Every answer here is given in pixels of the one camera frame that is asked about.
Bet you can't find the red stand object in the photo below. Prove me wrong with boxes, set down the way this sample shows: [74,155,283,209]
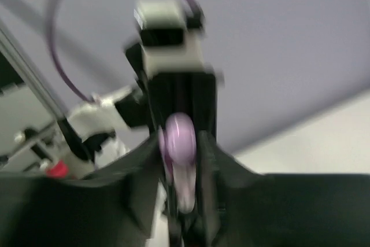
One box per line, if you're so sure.
[46,161,69,178]

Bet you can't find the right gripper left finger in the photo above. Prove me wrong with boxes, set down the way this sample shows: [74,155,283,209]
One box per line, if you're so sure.
[1,135,161,246]

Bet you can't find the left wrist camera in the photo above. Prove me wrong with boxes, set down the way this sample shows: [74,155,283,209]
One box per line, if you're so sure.
[134,0,204,78]

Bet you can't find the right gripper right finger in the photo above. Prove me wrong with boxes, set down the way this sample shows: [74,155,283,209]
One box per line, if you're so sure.
[198,131,369,246]

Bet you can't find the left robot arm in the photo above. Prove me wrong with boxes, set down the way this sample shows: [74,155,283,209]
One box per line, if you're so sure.
[68,40,217,168]

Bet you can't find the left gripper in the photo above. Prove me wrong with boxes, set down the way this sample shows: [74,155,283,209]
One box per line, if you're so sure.
[124,42,217,143]

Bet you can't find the purple highlighter pen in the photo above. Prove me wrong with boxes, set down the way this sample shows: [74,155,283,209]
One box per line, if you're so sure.
[158,113,197,213]

